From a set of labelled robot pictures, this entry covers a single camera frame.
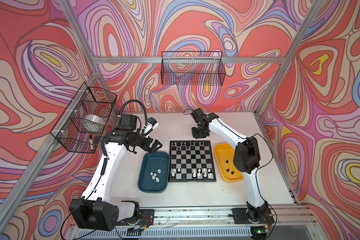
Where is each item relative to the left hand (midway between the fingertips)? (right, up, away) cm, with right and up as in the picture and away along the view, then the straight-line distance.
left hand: (154, 139), depth 76 cm
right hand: (+25, -1, +19) cm, 31 cm away
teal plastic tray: (-2, -21, +11) cm, 24 cm away
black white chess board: (+20, -15, +15) cm, 29 cm away
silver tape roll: (-29, +11, -2) cm, 31 cm away
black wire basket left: (-35, +8, -5) cm, 36 cm away
